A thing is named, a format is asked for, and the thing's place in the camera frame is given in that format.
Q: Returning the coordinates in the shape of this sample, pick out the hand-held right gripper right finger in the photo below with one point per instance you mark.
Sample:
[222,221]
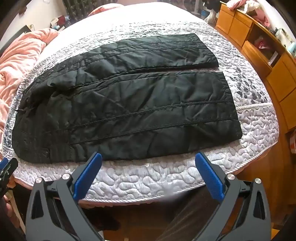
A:
[209,173]

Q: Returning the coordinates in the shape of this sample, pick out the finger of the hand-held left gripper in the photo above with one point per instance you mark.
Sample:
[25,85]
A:
[10,169]

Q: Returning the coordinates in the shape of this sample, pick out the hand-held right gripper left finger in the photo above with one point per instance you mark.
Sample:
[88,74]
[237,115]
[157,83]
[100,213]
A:
[89,172]

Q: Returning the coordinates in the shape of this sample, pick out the black pants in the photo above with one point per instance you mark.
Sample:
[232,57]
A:
[138,104]

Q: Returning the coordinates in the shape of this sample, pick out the grey quilted mattress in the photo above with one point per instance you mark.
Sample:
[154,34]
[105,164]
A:
[161,176]

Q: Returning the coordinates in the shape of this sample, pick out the pink fleece blanket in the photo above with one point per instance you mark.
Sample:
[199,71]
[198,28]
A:
[18,58]

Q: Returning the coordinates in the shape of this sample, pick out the pink bag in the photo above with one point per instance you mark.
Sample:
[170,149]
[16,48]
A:
[261,42]

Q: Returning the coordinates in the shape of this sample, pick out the wooden cabinet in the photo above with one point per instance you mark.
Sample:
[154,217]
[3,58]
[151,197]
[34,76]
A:
[233,23]

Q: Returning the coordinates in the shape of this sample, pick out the white plastic bag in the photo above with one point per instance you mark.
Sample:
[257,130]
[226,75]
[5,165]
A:
[211,16]

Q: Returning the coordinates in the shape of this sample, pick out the dark radiator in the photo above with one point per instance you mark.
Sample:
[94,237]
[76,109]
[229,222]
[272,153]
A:
[78,7]

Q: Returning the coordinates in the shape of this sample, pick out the pink clothes pile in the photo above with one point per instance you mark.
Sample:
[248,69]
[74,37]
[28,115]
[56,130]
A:
[254,11]

